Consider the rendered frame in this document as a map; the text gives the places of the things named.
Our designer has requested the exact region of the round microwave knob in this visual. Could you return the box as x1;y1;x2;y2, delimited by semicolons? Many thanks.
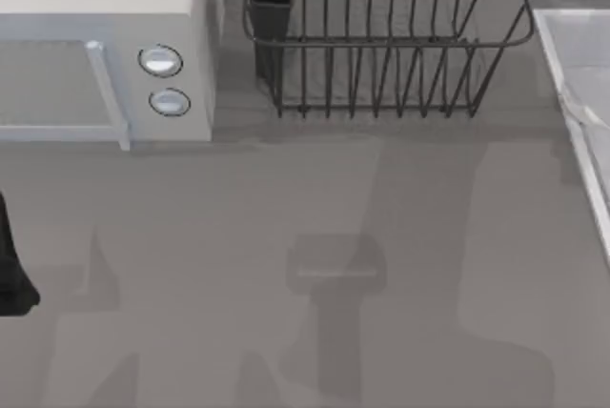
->
137;43;184;79
148;87;192;118

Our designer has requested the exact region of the microwave oven door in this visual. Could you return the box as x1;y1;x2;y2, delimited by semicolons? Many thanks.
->
0;13;132;152

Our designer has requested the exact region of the white sink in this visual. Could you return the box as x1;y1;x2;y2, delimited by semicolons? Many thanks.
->
532;8;610;270

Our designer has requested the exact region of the black wire dish rack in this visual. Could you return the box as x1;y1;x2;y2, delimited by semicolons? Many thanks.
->
241;0;535;119

